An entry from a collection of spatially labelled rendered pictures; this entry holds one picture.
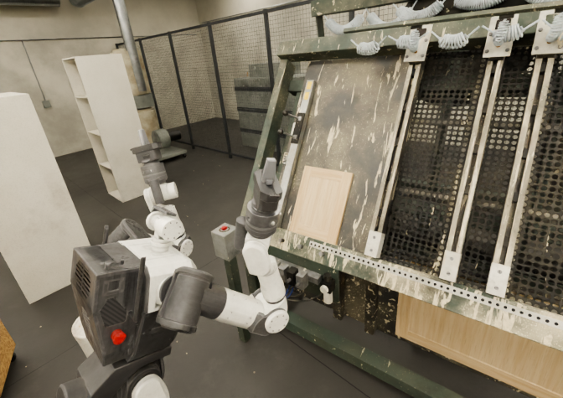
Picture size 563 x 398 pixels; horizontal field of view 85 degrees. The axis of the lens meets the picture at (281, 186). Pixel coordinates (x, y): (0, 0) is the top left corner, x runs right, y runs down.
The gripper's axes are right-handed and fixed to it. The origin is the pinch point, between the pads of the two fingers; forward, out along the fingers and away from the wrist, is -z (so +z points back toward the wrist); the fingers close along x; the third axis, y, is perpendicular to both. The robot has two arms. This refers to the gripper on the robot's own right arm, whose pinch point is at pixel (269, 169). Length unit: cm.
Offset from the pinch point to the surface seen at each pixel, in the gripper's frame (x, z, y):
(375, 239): 34, 57, 69
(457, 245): 12, 42, 92
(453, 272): 6, 51, 89
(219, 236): 76, 88, -2
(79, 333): 74, 163, -86
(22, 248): 173, 180, -158
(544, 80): 37, -24, 120
